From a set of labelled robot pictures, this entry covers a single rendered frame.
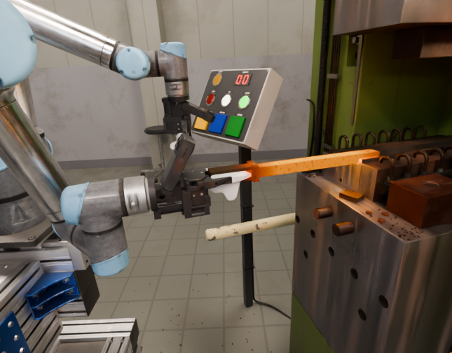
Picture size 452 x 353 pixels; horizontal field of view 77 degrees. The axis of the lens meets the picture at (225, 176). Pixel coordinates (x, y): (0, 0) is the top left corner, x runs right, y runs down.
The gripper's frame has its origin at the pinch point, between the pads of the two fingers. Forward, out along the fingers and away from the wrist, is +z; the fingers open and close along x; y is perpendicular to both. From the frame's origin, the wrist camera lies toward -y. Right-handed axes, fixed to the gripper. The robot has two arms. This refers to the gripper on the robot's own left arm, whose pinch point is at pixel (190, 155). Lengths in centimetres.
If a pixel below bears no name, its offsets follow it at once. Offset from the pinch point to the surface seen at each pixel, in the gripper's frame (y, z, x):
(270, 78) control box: -29.1, -23.4, -10.7
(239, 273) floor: -16, 93, -49
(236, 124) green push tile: -16.5, -8.4, -8.0
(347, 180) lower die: -42, 0, 28
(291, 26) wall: -94, -66, -274
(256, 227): -22.7, 30.6, -1.0
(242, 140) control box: -18.3, -3.7, -2.8
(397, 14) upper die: -44, -35, 36
